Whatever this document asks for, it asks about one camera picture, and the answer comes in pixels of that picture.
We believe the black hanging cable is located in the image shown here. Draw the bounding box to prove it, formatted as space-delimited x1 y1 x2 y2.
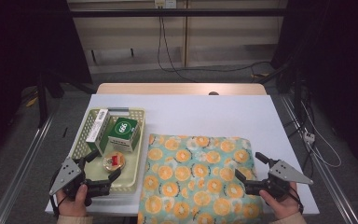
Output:
157 15 273 83

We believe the right hand-held gripper cable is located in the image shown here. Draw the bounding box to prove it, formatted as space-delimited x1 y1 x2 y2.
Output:
288 186 305 215

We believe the pale yellow plastic basket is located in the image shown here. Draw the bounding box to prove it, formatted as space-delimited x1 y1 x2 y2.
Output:
68 106 146 194

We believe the white power strip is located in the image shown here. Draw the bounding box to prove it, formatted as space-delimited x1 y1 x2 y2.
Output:
303 131 316 145

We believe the left hand-held gripper cable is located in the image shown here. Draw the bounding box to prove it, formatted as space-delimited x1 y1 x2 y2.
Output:
49 169 63 217

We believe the metal floor rail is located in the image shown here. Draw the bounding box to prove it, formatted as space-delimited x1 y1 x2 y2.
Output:
0 115 56 224
279 94 358 224

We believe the tall white green box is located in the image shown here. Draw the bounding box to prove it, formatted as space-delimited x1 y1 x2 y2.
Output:
85 108 112 156

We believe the white wall socket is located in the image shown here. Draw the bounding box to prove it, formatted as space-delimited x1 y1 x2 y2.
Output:
154 0 177 9

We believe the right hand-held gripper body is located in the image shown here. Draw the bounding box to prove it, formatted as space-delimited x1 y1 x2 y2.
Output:
243 158 314 201

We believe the person's left hand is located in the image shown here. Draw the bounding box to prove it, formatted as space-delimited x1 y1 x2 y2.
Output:
55 184 90 218

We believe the dark curtain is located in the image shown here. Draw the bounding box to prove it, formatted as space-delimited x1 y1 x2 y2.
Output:
0 0 93 166
270 0 358 171

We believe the hand-held gripper cable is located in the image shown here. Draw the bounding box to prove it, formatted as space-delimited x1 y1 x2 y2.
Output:
288 186 305 215
49 169 63 217

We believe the white floor cable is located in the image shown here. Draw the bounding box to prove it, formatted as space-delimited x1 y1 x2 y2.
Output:
301 101 343 169

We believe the black metal stand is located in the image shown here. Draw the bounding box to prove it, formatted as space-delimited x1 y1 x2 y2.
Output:
35 69 97 129

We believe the small round tin red label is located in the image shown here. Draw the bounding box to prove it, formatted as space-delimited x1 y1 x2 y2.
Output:
103 151 127 173

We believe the orange print cloth bag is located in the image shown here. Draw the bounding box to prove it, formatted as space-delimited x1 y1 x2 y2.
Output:
137 133 265 224

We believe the person's right hand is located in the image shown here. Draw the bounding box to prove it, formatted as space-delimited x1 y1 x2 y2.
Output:
258 181 302 220

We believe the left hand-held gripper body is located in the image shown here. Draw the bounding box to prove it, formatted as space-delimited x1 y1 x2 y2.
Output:
48 157 112 207

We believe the square green white box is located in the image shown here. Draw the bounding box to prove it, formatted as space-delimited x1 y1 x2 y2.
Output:
107 117 142 154

